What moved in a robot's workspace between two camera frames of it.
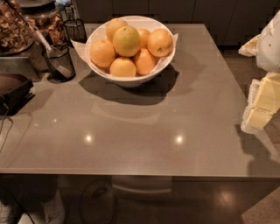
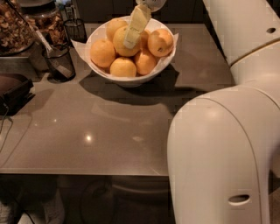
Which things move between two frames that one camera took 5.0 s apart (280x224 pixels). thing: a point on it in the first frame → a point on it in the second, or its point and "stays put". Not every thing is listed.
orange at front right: (144, 63) stays put
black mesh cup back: (75, 30) stays put
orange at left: (102, 53) stays put
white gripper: (269, 46) → (137, 25)
